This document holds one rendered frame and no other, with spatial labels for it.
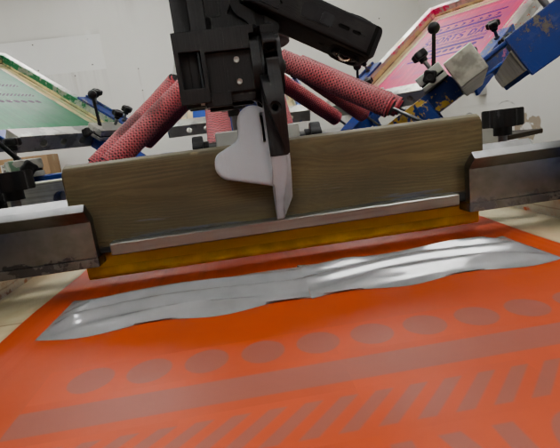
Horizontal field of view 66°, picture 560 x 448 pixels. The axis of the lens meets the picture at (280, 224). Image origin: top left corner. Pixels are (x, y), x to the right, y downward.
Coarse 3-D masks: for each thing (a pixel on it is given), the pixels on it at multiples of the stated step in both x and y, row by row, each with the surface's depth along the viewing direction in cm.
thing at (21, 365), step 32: (256, 256) 40; (288, 256) 39; (64, 288) 38; (96, 288) 37; (128, 288) 36; (32, 320) 31; (160, 320) 28; (192, 320) 27; (224, 320) 27; (256, 320) 26; (288, 320) 26; (320, 320) 25; (0, 352) 26; (32, 352) 26; (64, 352) 25; (96, 352) 25; (128, 352) 24; (160, 352) 24; (0, 384) 22; (32, 384) 22; (0, 416) 20
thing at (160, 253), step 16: (448, 208) 39; (336, 224) 39; (352, 224) 39; (368, 224) 39; (384, 224) 39; (224, 240) 38; (240, 240) 38; (256, 240) 38; (272, 240) 38; (112, 256) 37; (128, 256) 37; (144, 256) 37; (160, 256) 37
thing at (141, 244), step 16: (352, 208) 36; (368, 208) 36; (384, 208) 36; (400, 208) 37; (416, 208) 37; (432, 208) 37; (240, 224) 36; (256, 224) 35; (272, 224) 36; (288, 224) 36; (304, 224) 36; (320, 224) 36; (128, 240) 35; (144, 240) 35; (160, 240) 35; (176, 240) 35; (192, 240) 35; (208, 240) 35
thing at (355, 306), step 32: (480, 224) 42; (320, 256) 38; (352, 256) 37; (384, 288) 29; (416, 288) 28; (448, 288) 27; (480, 288) 27; (512, 288) 26; (544, 288) 26; (352, 320) 25
